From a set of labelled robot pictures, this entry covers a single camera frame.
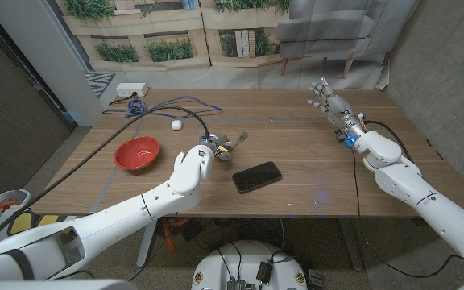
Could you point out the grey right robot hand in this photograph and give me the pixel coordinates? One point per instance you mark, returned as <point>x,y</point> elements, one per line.
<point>338,109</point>

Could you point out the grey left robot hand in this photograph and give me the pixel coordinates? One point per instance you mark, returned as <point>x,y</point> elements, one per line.
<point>216,142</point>

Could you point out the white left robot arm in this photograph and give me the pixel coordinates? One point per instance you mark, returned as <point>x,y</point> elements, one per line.
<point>115,217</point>

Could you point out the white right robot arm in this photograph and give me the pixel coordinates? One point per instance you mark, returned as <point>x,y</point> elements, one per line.
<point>429,205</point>

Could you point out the red bowl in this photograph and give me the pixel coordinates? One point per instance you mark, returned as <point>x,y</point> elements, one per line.
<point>135,153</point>

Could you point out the small white earbud case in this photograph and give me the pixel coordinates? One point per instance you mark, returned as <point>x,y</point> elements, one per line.
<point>176,125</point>

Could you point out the black smartphone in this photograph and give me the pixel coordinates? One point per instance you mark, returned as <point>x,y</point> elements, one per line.
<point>257,177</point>

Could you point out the printed garden backdrop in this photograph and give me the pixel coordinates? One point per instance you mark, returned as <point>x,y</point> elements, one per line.
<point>175,72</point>

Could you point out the white power strip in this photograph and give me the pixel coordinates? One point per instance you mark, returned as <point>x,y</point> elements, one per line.
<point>131,89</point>

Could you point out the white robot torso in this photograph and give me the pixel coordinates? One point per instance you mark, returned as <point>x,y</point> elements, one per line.
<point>248,258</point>

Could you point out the white table leg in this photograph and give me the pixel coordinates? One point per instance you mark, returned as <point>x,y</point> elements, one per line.
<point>147,245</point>

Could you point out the black power adapter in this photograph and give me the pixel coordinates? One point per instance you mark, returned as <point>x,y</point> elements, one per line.
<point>264,272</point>

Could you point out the grey table leg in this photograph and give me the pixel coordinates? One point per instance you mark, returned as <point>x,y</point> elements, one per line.
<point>353,249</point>

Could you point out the white bin with orange item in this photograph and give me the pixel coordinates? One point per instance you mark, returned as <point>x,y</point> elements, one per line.
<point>8,197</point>

